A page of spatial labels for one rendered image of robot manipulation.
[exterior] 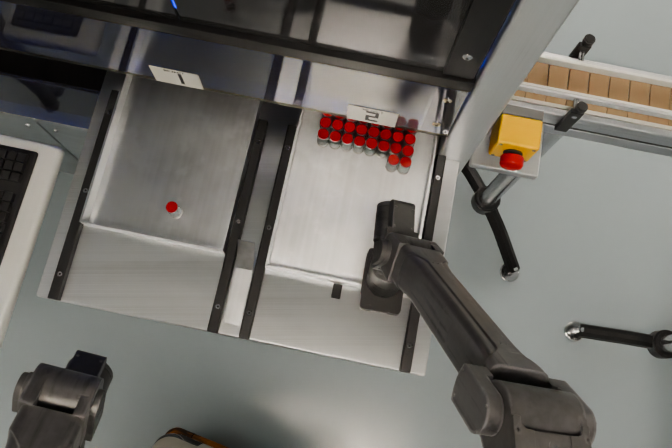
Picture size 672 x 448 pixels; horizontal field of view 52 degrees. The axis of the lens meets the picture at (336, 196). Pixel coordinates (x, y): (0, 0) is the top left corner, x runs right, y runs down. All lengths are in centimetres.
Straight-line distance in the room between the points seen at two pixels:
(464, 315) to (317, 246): 54
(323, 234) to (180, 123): 34
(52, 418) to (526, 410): 45
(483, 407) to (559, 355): 161
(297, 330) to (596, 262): 129
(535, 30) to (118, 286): 82
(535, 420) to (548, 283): 163
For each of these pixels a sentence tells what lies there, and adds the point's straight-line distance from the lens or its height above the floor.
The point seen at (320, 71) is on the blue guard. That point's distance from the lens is 105.
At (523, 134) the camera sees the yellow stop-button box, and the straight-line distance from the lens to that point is 120.
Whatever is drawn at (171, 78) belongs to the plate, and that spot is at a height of 101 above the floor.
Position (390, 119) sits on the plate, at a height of 102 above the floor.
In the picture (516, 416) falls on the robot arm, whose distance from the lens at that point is 62.
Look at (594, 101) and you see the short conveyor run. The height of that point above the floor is 97.
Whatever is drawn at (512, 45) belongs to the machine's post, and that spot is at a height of 134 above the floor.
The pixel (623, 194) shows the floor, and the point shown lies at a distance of 239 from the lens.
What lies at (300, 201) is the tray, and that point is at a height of 88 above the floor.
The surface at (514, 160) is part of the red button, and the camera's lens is 119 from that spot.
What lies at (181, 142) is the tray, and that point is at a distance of 132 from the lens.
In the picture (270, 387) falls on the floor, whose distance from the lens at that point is 211.
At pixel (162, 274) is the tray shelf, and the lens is 127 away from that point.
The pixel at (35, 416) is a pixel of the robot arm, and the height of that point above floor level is 140.
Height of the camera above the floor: 211
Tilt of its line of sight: 75 degrees down
